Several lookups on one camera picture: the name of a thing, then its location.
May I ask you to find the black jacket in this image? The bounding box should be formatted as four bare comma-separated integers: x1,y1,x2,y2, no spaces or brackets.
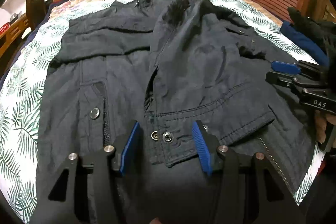
37,0,314,223

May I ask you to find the right hand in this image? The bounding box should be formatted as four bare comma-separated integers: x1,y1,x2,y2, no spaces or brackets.
315,110,336,144

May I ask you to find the black garment pile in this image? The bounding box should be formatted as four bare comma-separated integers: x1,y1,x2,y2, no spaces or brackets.
287,7,335,57

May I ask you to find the palm leaf bedspread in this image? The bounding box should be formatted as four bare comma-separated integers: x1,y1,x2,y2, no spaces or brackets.
1,0,313,223

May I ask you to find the navy bed sheet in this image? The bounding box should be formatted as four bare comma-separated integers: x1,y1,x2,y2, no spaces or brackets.
1,0,69,88

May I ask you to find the wooden desk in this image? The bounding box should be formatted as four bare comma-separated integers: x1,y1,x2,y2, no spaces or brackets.
0,14,29,58

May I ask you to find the red basket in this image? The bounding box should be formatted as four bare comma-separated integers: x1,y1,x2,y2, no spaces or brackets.
0,23,10,35

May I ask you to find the dark wooden chair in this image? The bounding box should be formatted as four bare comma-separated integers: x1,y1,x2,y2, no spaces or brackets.
26,0,48,31

